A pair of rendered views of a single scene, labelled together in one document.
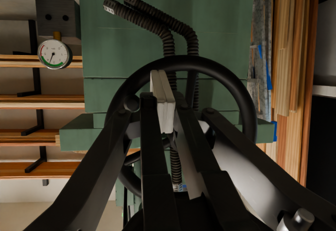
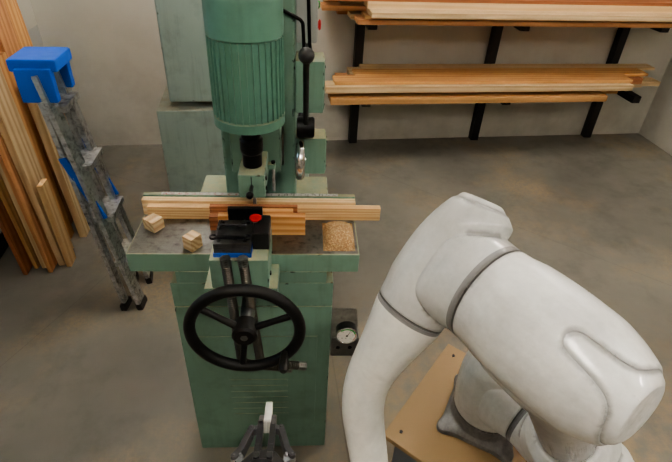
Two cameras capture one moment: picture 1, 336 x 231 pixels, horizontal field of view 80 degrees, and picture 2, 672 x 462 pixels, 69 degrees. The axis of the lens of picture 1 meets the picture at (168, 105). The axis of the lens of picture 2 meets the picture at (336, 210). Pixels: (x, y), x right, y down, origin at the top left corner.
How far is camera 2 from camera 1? 1.12 m
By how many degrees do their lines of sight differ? 45
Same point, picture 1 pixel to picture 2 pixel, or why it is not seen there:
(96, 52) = (319, 322)
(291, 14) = (48, 230)
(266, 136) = (136, 260)
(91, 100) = (326, 291)
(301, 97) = not seen: outside the picture
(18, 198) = not seen: outside the picture
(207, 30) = (223, 337)
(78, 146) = (342, 258)
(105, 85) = (313, 302)
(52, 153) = not seen: outside the picture
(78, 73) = (416, 49)
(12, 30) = (507, 121)
